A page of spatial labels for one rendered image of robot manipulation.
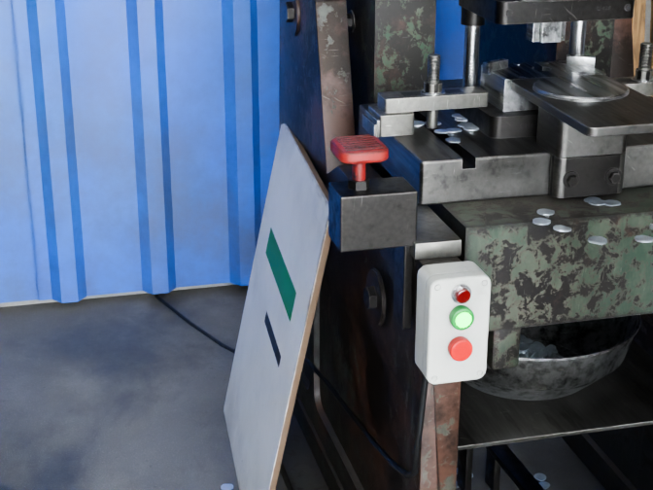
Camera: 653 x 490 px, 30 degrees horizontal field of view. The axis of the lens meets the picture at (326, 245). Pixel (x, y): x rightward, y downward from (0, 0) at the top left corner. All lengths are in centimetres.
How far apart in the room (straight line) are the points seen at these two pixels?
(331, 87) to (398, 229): 49
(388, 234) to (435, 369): 17
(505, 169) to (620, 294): 22
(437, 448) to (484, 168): 36
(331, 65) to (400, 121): 26
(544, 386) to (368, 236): 43
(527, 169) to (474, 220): 12
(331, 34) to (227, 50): 89
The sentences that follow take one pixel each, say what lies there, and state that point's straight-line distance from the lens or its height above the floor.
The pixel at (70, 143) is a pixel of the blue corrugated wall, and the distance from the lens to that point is 278.
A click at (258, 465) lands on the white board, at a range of 202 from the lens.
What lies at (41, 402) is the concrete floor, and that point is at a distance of 251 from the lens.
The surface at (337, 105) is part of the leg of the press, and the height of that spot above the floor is 69.
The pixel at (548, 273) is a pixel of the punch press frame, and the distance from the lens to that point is 158.
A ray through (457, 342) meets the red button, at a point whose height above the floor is 55.
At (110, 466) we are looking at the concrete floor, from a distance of 227.
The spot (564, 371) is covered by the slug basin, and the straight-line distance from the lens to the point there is 175.
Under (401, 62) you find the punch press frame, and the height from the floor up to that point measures 76.
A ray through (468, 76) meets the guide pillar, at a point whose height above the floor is 76.
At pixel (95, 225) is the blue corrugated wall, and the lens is 286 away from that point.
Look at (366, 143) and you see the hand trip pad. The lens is 144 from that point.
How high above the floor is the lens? 117
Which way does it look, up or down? 21 degrees down
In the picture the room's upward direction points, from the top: straight up
